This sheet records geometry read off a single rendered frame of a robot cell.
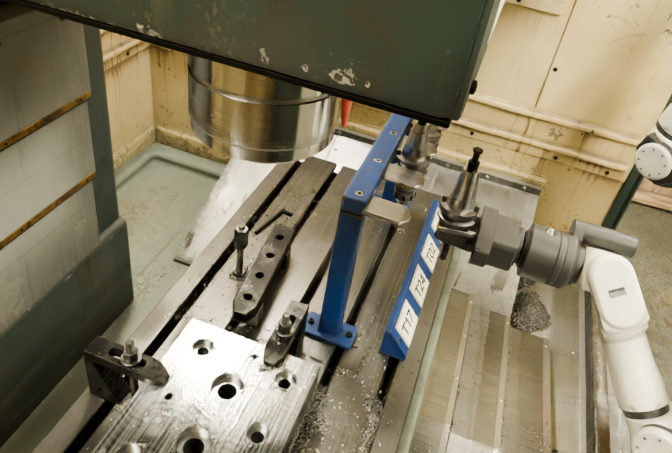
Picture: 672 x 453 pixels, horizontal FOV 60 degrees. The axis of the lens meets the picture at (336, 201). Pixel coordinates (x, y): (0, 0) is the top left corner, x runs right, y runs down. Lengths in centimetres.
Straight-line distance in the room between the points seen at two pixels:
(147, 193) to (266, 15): 154
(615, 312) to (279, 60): 66
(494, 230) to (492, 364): 52
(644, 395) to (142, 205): 145
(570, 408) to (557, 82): 79
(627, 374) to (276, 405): 52
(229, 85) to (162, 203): 139
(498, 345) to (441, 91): 109
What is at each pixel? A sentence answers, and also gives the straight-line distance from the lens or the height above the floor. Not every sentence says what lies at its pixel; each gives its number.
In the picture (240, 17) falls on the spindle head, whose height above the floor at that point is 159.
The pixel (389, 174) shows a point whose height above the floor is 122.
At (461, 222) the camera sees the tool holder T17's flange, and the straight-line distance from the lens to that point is 94.
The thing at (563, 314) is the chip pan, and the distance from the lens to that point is 172.
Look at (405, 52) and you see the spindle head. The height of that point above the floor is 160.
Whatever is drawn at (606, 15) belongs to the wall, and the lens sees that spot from 159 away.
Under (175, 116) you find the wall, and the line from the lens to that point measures 207.
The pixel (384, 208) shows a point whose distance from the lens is 92.
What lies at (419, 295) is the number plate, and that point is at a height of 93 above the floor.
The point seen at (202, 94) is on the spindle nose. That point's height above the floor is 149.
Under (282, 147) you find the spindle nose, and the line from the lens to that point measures 57.
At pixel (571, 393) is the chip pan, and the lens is 153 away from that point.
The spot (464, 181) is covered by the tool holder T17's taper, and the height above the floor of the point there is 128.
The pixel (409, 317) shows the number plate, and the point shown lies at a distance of 115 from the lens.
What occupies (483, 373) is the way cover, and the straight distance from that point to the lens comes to 138.
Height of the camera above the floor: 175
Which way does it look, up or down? 36 degrees down
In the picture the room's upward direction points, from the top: 10 degrees clockwise
